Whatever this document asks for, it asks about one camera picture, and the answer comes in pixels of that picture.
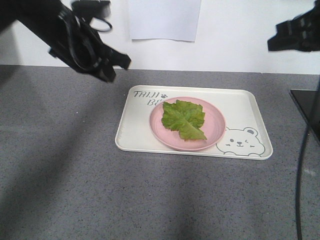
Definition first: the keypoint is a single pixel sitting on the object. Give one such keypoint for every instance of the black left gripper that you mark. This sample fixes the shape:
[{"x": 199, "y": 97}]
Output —
[{"x": 84, "y": 51}]

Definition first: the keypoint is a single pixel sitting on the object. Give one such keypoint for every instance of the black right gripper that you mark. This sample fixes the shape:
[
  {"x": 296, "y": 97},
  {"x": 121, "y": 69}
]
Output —
[{"x": 302, "y": 33}]

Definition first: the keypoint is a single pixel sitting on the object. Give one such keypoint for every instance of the green lettuce leaf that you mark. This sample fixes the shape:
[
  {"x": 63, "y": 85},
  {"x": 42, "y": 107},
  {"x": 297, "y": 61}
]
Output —
[{"x": 184, "y": 117}]

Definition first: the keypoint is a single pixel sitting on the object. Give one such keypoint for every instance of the cream bear print tray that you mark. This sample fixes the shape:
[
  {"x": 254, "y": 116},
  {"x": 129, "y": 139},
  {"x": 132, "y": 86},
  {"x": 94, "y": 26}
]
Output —
[{"x": 245, "y": 134}]

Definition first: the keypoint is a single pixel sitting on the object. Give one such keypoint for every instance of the pink round plate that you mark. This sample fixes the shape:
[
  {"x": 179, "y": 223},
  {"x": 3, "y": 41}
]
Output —
[{"x": 214, "y": 127}]

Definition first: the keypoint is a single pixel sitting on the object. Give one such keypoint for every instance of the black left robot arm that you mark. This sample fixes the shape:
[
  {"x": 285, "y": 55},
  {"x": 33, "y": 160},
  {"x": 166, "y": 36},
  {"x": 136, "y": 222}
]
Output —
[{"x": 39, "y": 16}]

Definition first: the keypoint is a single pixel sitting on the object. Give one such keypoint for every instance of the black glass cooktop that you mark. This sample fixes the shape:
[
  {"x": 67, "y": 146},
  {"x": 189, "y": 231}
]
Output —
[{"x": 308, "y": 103}]

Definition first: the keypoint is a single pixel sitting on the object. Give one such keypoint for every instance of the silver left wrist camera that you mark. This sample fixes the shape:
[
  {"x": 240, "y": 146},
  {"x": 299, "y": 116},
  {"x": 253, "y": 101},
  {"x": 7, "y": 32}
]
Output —
[{"x": 91, "y": 8}]

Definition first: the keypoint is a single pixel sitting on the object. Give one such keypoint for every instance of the white paper sheet on wall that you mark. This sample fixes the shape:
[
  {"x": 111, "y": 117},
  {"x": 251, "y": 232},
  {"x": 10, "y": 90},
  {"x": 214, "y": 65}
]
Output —
[{"x": 164, "y": 19}]

